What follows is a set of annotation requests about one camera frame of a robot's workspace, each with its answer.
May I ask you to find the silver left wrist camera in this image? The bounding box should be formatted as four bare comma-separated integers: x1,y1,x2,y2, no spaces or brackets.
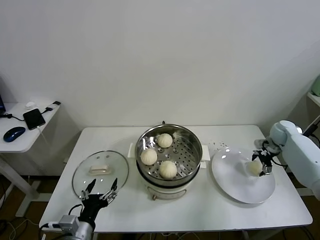
48,214,80,232

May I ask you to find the white shelf board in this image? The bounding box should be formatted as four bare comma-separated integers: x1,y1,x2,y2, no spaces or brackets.
306,91,320,108

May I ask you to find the pale green container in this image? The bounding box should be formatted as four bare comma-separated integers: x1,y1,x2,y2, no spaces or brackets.
310,74,320,96

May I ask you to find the steel steamer basket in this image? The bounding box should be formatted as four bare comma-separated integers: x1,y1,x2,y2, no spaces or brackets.
127,124,210,188

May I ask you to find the white hanging cable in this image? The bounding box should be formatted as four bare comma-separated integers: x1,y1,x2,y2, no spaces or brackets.
302,116,318,133

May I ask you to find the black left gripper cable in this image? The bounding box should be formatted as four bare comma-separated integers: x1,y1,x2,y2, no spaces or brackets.
68,203,85,218

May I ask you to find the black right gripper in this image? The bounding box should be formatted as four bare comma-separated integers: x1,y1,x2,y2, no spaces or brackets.
251,144,277,178

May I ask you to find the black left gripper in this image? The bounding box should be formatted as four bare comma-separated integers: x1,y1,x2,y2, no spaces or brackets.
80,177,119,222

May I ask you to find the white steamed baozi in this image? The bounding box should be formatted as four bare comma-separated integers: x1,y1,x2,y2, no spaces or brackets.
139,149,158,166
159,160,178,180
244,161,263,177
156,133,173,148

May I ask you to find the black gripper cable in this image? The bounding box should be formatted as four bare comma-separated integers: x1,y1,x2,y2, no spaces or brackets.
271,157,288,168
68,203,85,218

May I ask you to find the dark laptop screen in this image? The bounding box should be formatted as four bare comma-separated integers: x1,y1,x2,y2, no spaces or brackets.
0,76,6,114

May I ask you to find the glass pot lid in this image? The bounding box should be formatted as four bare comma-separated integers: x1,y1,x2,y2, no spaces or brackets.
71,149,130,201

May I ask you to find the white side table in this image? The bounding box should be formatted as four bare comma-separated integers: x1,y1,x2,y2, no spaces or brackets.
0,101,66,218

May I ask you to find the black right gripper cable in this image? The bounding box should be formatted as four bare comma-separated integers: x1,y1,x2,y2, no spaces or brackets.
271,157,288,168

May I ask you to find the white charging cable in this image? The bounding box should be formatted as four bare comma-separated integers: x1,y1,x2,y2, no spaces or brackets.
36,126,54,151

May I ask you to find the black smartphone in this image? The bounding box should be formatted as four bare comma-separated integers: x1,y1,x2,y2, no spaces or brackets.
22,108,46,131

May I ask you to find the black cable with USB adapter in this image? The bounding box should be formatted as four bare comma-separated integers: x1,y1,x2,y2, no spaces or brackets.
0,100,62,123

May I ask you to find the blue computer mouse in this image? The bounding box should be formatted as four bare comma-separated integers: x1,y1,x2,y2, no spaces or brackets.
3,126,27,143

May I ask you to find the white round plate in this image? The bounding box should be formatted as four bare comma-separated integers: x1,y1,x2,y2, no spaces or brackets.
211,147,277,205

